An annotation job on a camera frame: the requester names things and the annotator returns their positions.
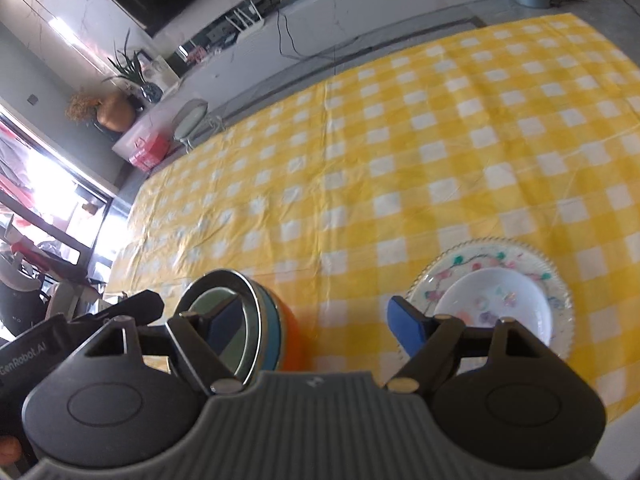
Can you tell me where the yellow checked tablecloth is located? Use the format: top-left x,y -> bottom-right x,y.
102,15 -> 640,433

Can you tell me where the small white printed plate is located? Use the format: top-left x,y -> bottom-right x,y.
432,267 -> 556,352

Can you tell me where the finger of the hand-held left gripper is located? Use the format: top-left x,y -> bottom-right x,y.
67,289 -> 167,344

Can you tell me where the steel bowl with blue outside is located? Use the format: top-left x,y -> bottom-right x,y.
177,270 -> 287,386

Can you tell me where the clear glass plate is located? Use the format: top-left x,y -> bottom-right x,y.
404,237 -> 575,362

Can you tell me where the round stool with green seat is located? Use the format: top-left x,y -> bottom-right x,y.
172,99 -> 227,154

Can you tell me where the potted green plant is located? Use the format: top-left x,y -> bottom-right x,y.
102,29 -> 167,102

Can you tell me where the light green bowl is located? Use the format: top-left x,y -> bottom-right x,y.
189,282 -> 253,376

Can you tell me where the white plate with green garland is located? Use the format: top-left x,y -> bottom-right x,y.
414,244 -> 567,357

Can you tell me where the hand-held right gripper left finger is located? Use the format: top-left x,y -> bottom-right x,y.
82,294 -> 251,397

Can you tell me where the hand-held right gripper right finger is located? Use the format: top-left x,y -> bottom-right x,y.
387,296 -> 558,393

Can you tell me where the pink storage box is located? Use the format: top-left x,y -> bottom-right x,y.
128,131 -> 172,172

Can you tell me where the orange bowl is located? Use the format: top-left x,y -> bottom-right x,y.
272,287 -> 315,374

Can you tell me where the black cable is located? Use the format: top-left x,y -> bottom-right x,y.
276,9 -> 337,73

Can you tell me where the person's left hand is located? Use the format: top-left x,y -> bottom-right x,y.
0,435 -> 24,467

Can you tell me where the orange dried flower vase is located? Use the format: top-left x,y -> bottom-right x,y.
65,89 -> 140,132

